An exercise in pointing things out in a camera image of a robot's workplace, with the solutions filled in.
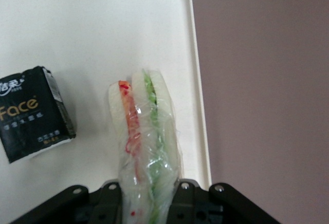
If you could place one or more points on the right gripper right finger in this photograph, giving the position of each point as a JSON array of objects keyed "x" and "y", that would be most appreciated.
[{"x": 187, "y": 203}]

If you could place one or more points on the triangle sandwich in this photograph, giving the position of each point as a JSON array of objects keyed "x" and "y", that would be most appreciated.
[{"x": 146, "y": 144}]

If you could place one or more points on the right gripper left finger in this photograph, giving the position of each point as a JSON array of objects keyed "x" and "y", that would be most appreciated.
[{"x": 109, "y": 203}]

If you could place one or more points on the black tissue pack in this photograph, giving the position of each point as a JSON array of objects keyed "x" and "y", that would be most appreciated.
[{"x": 30, "y": 116}]

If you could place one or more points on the beige plastic serving tray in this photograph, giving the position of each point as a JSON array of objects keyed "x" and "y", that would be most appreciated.
[{"x": 90, "y": 28}]

